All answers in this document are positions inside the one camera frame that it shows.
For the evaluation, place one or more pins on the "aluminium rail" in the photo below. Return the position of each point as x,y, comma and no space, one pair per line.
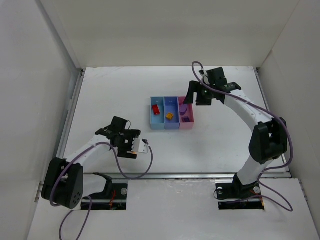
178,176

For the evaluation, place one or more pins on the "small purple lego brick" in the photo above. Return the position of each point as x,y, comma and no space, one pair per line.
186,119

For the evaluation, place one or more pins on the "yellow lego piece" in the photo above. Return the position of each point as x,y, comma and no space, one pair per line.
169,116

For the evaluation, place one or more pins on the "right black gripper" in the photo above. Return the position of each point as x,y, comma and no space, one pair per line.
197,88

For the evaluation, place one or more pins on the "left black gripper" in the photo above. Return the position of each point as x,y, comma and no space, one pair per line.
127,153

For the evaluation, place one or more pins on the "light blue container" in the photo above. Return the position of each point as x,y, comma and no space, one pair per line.
157,121

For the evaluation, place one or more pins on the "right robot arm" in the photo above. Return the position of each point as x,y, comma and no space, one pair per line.
268,140

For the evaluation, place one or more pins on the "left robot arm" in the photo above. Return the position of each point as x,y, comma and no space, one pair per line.
64,181

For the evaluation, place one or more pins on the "purple lego piece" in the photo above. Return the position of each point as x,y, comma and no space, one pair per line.
183,109

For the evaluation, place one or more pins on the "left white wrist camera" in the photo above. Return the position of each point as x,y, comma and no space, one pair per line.
140,146

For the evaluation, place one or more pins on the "pink container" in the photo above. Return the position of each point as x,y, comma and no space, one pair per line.
190,114

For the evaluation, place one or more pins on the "red lego piece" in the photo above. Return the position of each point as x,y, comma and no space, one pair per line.
155,109

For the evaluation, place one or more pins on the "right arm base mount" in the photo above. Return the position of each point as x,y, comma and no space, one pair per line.
233,196

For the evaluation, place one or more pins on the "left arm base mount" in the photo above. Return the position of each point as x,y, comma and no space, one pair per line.
112,200

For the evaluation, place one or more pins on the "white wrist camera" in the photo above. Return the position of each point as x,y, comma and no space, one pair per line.
140,146
202,72

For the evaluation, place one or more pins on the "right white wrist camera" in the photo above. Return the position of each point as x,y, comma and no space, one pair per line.
202,72

